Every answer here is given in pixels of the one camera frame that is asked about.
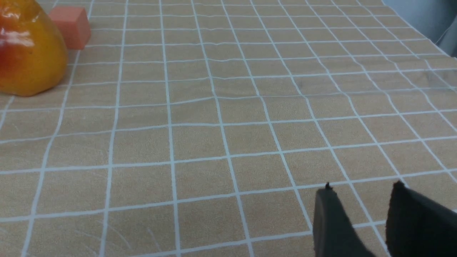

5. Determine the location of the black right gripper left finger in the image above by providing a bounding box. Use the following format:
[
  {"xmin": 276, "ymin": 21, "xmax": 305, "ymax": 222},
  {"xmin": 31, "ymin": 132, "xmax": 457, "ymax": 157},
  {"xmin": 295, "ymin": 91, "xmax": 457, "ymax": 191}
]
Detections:
[{"xmin": 313, "ymin": 183, "xmax": 375, "ymax": 257}]

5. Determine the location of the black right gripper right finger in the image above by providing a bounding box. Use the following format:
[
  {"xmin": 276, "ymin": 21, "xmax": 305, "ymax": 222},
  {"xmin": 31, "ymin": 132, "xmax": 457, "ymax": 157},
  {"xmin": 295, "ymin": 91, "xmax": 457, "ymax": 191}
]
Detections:
[{"xmin": 386, "ymin": 181, "xmax": 457, "ymax": 257}]

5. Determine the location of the checkered orange tablecloth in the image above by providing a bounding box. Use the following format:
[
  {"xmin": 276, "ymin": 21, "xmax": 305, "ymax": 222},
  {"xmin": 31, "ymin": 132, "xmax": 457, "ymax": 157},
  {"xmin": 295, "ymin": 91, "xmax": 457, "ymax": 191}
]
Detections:
[{"xmin": 0, "ymin": 0, "xmax": 456, "ymax": 257}]

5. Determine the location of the orange foam cube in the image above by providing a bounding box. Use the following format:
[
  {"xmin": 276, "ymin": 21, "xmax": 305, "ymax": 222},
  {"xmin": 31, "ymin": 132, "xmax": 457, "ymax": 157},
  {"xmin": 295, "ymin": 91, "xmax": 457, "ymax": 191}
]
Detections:
[{"xmin": 49, "ymin": 5, "xmax": 91, "ymax": 50}]

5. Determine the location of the orange toy pear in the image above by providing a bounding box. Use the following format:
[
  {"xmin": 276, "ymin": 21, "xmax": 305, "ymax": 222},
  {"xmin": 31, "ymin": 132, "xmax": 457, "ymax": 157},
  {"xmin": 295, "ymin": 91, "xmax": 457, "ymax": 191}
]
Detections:
[{"xmin": 0, "ymin": 0, "xmax": 68, "ymax": 97}]

